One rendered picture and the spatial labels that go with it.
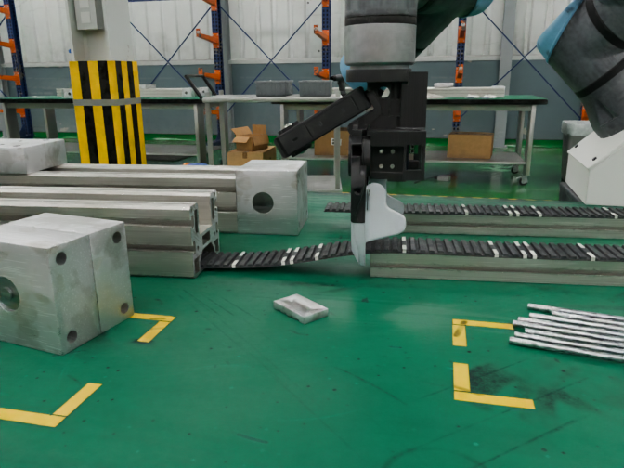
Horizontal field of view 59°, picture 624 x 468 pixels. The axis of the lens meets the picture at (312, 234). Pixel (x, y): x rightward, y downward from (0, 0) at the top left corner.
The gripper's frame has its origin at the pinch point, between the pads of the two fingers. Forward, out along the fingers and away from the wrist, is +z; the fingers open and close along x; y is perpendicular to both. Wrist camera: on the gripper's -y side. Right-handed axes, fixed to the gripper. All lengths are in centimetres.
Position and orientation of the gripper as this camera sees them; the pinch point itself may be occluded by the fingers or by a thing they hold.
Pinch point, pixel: (357, 246)
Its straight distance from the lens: 65.5
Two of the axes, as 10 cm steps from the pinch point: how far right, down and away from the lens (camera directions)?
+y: 9.9, 0.3, -1.3
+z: 0.1, 9.6, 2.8
